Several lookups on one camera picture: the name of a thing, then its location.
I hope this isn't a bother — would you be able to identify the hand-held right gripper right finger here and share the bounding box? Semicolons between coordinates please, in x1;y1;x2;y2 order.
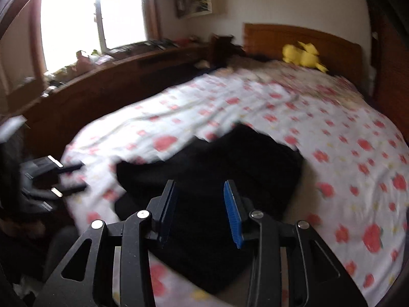
223;179;369;307

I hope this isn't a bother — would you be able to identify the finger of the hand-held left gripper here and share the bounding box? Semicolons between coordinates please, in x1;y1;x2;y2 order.
47;154;86;174
50;184;88;198

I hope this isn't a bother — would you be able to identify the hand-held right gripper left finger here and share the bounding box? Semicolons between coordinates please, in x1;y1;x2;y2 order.
32;179;178;307

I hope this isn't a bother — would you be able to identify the black coat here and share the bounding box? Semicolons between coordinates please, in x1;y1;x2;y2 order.
114;122;305;295

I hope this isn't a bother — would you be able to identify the wooden desk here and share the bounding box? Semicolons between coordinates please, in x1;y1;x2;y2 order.
23;42;212;161

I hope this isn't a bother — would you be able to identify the desk clutter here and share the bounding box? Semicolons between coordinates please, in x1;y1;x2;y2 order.
43;38;179;87

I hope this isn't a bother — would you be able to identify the bed with floral sheet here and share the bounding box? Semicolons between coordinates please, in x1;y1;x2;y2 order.
60;58;409;307

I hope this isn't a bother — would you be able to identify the beige floral quilt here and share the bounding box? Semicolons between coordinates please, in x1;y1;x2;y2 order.
220;58;366;103

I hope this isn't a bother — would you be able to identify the window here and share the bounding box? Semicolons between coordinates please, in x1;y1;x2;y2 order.
30;0;163;73

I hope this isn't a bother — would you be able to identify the wooden chair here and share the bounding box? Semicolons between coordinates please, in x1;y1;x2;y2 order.
210;34;247;68

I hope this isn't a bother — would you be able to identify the yellow plush toy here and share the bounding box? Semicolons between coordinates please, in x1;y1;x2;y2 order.
282;41;330;73

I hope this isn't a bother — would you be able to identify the wooden headboard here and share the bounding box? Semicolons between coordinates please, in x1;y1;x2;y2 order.
243;22;364;71

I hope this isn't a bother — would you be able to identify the wooden wardrobe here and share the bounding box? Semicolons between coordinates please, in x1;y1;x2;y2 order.
367;3;409;111

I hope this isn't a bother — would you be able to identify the large white wall shelf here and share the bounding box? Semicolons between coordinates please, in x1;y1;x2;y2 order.
174;0;214;19

